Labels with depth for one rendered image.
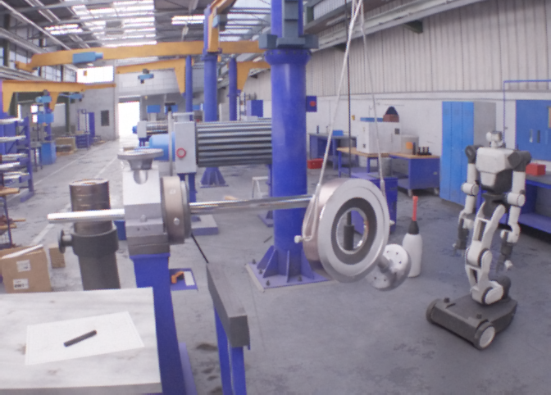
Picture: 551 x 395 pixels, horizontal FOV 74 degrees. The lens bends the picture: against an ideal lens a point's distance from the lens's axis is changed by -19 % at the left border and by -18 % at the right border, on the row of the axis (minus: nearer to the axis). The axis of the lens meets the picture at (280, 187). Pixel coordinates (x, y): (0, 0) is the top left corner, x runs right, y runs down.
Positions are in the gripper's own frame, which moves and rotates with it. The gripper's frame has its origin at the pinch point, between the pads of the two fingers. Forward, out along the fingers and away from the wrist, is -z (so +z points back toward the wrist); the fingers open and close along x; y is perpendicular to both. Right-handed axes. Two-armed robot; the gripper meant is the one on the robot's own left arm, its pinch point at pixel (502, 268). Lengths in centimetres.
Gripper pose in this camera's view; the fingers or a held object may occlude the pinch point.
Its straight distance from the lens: 311.6
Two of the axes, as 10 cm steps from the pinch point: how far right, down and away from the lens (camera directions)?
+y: 4.1, 1.6, -9.0
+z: 1.7, -9.8, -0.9
